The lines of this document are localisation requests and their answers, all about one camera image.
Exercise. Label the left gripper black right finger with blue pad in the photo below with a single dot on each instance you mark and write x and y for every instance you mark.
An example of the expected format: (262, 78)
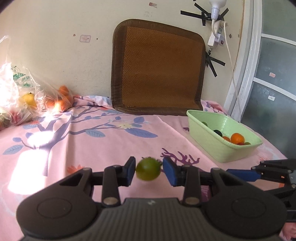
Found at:
(190, 177)

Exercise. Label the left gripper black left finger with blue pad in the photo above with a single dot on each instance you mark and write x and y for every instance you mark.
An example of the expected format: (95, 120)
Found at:
(111, 179)

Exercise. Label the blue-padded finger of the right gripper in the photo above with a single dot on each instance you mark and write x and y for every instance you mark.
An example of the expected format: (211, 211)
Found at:
(245, 175)

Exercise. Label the green lime fruit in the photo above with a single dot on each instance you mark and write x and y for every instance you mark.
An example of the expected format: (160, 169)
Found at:
(148, 169)

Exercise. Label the orange tangerine in basin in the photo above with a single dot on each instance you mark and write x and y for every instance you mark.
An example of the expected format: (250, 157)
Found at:
(237, 139)

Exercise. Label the small orange in basin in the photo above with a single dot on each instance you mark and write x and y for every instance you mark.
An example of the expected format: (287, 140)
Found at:
(226, 138)

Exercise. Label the light green plastic basin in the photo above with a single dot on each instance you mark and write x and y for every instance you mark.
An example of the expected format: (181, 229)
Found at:
(218, 148)

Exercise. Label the dark plum in basin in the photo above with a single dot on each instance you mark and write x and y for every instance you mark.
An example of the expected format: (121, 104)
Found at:
(218, 132)

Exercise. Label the white framed glass door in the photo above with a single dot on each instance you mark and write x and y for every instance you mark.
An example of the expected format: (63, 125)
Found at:
(263, 96)

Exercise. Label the pink deer print cloth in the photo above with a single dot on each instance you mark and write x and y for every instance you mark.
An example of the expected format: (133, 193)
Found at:
(92, 134)

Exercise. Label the brown woven seat cushion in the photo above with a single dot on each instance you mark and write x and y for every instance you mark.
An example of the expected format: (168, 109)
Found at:
(156, 68)

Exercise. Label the yellow fruit in bag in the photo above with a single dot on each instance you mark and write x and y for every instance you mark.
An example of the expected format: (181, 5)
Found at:
(29, 99)

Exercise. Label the clear plastic fruit bag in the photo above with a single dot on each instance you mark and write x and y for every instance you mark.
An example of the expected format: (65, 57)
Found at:
(16, 80)

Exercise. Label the orange fruits near wall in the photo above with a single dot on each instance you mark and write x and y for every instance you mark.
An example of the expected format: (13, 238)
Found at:
(59, 101)

